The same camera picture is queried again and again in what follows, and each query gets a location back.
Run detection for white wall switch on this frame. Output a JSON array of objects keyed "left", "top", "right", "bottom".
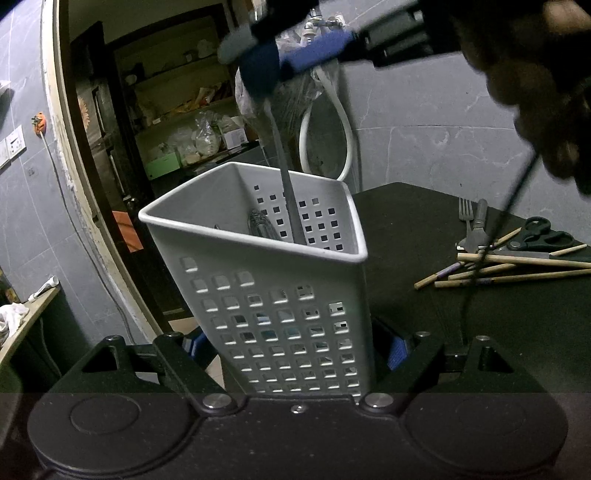
[{"left": 0, "top": 124, "right": 26, "bottom": 169}]

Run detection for white hose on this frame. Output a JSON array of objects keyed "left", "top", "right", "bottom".
[{"left": 299, "top": 65, "right": 356, "bottom": 183}]

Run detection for clear plastic bag dark contents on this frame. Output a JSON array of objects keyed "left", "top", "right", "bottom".
[{"left": 235, "top": 28, "right": 340, "bottom": 139}]

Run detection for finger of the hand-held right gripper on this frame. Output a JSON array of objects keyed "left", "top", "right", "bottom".
[
  {"left": 277, "top": 25, "right": 373, "bottom": 78},
  {"left": 217, "top": 0, "right": 325, "bottom": 101}
]

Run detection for white cloth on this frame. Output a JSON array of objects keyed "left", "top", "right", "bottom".
[{"left": 0, "top": 302, "right": 31, "bottom": 335}]

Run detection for utensil with ridged grey handle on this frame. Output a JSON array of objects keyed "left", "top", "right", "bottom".
[{"left": 248, "top": 209, "right": 281, "bottom": 241}]

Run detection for person's right hand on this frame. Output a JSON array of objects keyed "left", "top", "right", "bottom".
[{"left": 455, "top": 0, "right": 591, "bottom": 199}]

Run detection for wooden storage shelf unit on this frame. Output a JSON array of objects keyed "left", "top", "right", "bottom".
[{"left": 113, "top": 32, "right": 245, "bottom": 185}]

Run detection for metal peeler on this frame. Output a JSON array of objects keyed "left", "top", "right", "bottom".
[{"left": 463, "top": 198, "right": 491, "bottom": 254}]

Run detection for metal fork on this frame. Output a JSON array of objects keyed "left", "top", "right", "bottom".
[{"left": 458, "top": 198, "right": 477, "bottom": 252}]

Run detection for pale wooden door frame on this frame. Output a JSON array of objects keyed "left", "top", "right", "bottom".
[{"left": 41, "top": 0, "right": 167, "bottom": 335}]

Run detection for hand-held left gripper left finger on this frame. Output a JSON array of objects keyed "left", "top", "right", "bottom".
[{"left": 58, "top": 329, "right": 234, "bottom": 414}]

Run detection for white box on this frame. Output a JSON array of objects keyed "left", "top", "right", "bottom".
[{"left": 221, "top": 127, "right": 247, "bottom": 149}]

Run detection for dark wooden door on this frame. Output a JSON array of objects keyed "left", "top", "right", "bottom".
[{"left": 69, "top": 21, "right": 148, "bottom": 324}]

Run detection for metal wall tap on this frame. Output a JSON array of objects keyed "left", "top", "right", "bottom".
[{"left": 302, "top": 7, "right": 347, "bottom": 35}]

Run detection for grey power cord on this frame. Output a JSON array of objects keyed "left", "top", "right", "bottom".
[{"left": 39, "top": 134, "right": 132, "bottom": 344}]

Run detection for white perforated utensil basket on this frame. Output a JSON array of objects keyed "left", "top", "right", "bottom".
[{"left": 137, "top": 161, "right": 370, "bottom": 398}]

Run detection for black kitchen scissors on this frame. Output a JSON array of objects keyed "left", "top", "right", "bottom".
[{"left": 489, "top": 216, "right": 591, "bottom": 263}]

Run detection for green box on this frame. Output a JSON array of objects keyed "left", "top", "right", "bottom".
[{"left": 147, "top": 151, "right": 182, "bottom": 180}]

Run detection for wooden side counter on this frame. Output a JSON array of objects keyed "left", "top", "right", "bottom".
[{"left": 0, "top": 284, "right": 63, "bottom": 365}]

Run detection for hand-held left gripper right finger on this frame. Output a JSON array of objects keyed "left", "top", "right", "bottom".
[{"left": 359, "top": 318, "right": 540, "bottom": 415}]

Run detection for clear bag of food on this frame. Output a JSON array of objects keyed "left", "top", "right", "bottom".
[{"left": 168, "top": 111, "right": 222, "bottom": 164}]

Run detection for white tube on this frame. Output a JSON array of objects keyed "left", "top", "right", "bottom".
[{"left": 27, "top": 275, "right": 61, "bottom": 303}]

